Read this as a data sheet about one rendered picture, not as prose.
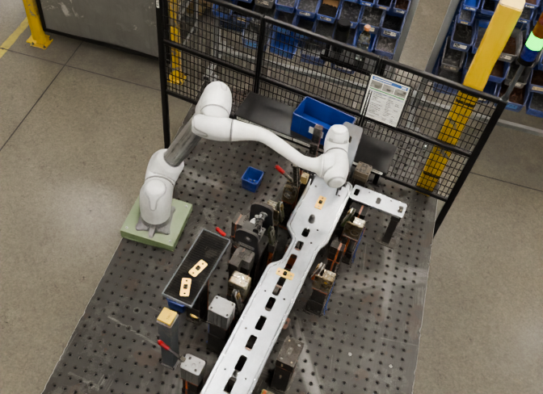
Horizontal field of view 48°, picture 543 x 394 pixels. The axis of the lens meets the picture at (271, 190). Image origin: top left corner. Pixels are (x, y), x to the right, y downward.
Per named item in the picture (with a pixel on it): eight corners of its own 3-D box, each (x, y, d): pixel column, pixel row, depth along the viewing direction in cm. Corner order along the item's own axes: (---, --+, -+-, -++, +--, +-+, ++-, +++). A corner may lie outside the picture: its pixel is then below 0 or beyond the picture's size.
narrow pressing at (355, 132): (349, 173, 326) (363, 128, 300) (330, 165, 328) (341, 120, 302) (350, 172, 327) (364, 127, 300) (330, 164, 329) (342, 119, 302)
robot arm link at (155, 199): (136, 223, 316) (135, 197, 299) (143, 194, 327) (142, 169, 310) (168, 227, 317) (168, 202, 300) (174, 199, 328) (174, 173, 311)
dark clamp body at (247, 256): (247, 308, 305) (252, 268, 275) (223, 297, 308) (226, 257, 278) (256, 291, 312) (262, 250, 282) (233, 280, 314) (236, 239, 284)
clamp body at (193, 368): (199, 410, 272) (199, 380, 244) (176, 399, 274) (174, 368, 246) (208, 391, 278) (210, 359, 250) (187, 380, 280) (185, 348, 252)
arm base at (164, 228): (132, 236, 317) (132, 230, 313) (142, 203, 331) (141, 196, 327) (168, 241, 318) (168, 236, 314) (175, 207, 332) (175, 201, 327)
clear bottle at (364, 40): (363, 64, 316) (372, 31, 300) (351, 59, 317) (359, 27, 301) (367, 56, 320) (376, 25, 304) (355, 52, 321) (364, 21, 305)
